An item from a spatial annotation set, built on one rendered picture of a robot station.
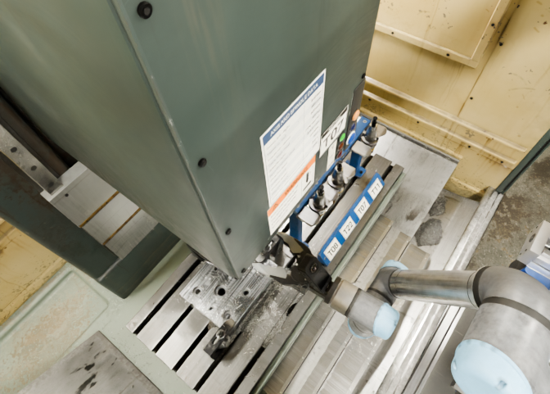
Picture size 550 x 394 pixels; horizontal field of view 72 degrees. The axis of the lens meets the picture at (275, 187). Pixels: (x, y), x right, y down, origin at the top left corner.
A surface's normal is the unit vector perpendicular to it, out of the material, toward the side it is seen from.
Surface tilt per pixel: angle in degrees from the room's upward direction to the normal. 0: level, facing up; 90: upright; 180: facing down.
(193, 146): 90
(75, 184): 90
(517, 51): 92
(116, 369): 24
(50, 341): 0
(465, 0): 90
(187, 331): 0
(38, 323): 0
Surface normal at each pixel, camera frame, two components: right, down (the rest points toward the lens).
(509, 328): -0.33, -0.66
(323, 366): -0.14, -0.41
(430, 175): -0.29, -0.18
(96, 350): 0.20, -0.76
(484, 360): -0.50, -0.68
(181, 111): 0.80, 0.50
